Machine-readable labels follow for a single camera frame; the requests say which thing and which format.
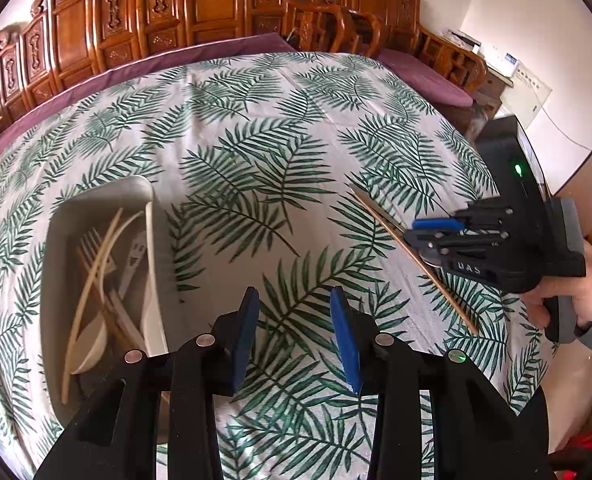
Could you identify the white wall panel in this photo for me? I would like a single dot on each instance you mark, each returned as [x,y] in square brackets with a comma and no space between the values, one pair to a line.
[528,97]

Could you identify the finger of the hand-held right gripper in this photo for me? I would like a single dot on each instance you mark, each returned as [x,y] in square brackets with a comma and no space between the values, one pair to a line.
[426,245]
[436,223]

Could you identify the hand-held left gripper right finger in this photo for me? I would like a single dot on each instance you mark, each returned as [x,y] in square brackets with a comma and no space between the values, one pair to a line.
[346,340]

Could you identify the white rectangular tray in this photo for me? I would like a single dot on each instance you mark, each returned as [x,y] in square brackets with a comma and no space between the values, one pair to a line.
[163,280]

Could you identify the large carved wooden sofa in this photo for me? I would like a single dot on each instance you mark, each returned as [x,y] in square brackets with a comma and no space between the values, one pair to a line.
[175,5]

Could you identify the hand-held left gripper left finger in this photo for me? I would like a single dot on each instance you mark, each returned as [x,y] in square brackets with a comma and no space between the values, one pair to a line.
[245,340]

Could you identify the leaf print tablecloth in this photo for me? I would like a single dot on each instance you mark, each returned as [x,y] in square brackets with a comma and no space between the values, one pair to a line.
[286,150]

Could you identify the white plastic spoon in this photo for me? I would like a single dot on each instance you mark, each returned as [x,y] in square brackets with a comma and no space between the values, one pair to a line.
[89,345]

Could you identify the bamboo chopstick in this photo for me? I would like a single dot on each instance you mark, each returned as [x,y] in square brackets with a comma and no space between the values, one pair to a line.
[88,290]
[441,285]
[113,234]

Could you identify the white printer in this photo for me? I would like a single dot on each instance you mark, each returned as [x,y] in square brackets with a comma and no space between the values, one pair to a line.
[463,42]

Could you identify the brown wooden chopstick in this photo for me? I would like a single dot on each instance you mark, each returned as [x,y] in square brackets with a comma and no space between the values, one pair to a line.
[108,310]

